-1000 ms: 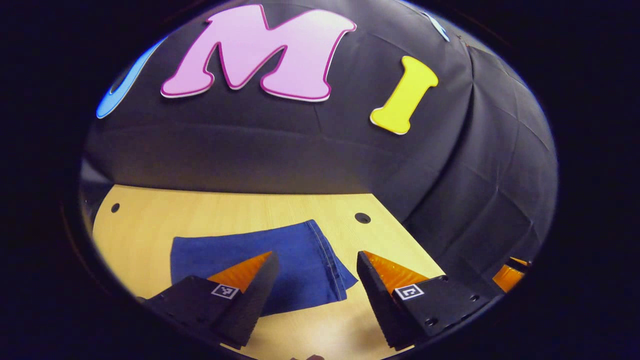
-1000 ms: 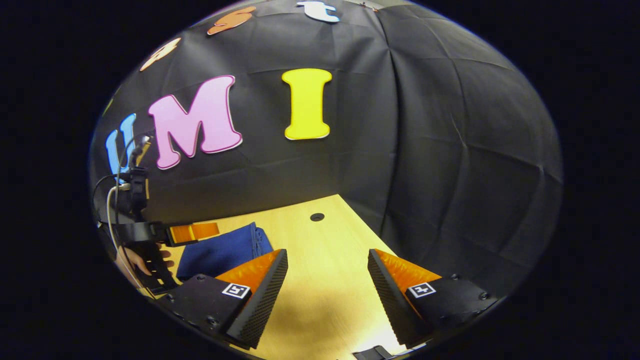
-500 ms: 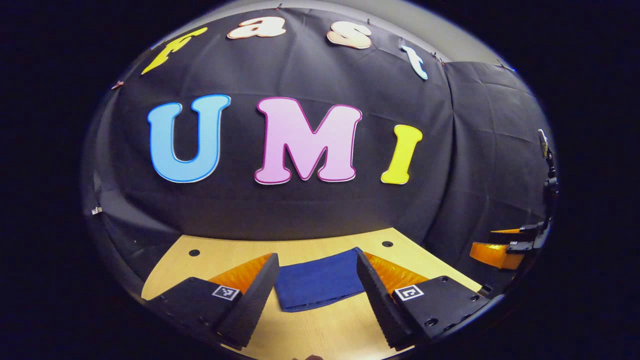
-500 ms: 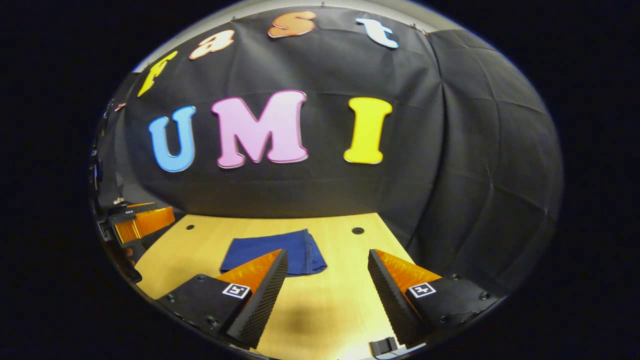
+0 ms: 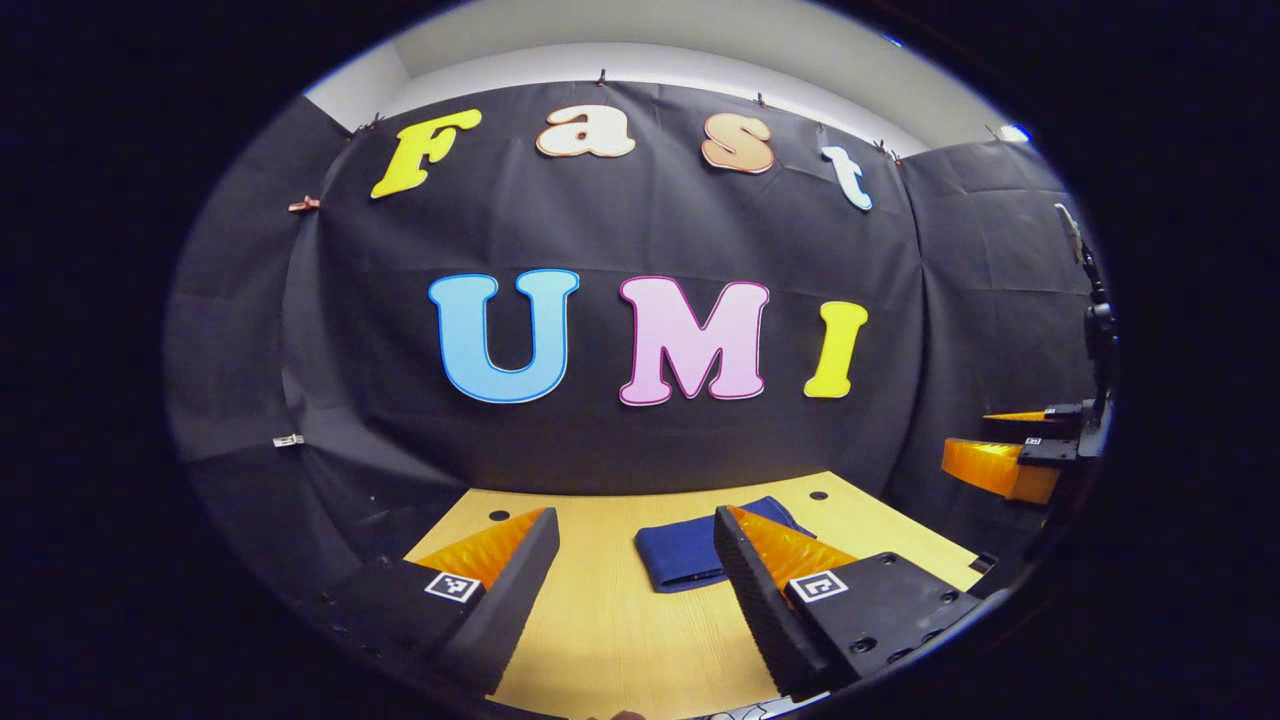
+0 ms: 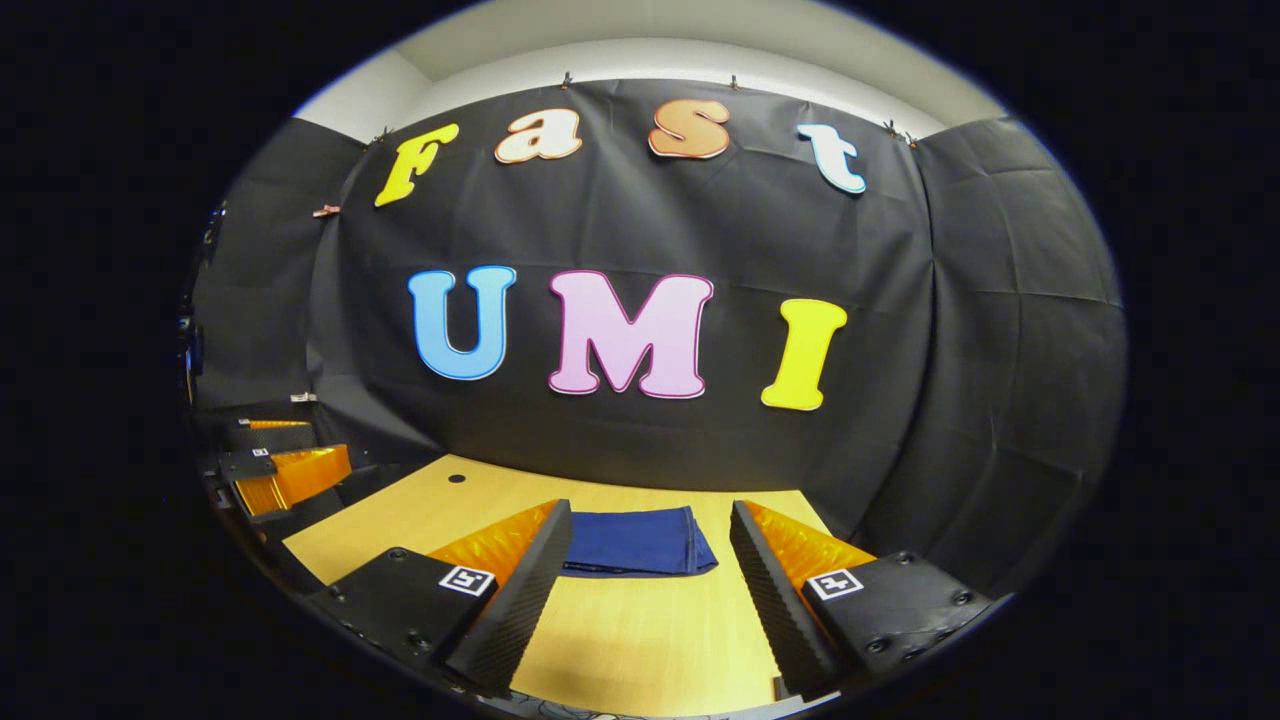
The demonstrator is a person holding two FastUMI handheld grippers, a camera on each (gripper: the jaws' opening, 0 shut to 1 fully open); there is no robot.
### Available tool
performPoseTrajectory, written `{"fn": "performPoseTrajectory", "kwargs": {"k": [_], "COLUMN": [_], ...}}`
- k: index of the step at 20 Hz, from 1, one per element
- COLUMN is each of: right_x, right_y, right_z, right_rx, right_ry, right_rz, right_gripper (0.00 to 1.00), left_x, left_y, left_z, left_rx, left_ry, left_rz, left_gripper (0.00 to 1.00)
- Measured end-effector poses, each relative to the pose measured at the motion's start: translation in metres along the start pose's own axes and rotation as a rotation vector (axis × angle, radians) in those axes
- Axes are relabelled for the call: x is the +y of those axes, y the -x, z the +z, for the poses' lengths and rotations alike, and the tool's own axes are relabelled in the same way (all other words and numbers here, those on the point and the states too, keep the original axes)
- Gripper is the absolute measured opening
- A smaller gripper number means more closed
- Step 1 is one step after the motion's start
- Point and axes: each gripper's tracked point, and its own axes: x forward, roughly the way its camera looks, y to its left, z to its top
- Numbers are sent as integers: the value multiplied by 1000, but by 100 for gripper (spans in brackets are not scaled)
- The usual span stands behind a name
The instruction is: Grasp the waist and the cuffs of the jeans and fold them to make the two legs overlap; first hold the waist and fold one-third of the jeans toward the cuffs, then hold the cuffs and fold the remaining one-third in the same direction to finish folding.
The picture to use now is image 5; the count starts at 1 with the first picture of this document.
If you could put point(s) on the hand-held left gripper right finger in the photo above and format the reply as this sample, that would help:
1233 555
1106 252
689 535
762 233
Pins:
770 610

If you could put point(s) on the small black block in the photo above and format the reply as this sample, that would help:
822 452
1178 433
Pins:
985 562

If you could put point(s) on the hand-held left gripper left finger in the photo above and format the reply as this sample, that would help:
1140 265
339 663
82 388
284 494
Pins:
500 610

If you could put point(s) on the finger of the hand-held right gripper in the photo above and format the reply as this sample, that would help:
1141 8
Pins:
1000 470
1050 413

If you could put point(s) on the blue jeans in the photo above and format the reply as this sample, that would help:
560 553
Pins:
690 550

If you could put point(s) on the red cloth clip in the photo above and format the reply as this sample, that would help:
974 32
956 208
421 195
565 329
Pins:
303 204

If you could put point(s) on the white cloth clip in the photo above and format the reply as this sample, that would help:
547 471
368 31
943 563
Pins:
288 440

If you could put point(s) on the black backdrop cloth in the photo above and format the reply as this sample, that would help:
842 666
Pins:
640 220

